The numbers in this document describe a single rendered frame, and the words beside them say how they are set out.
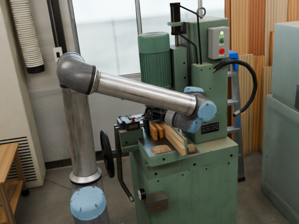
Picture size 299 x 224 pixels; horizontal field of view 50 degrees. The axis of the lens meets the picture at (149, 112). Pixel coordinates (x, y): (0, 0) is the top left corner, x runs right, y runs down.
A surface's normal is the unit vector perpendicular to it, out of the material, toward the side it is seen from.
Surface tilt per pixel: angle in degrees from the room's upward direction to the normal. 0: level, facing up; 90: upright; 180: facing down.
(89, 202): 5
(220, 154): 90
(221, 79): 90
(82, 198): 6
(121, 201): 0
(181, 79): 90
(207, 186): 90
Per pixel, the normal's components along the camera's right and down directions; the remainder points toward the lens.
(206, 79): 0.30, 0.32
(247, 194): -0.07, -0.93
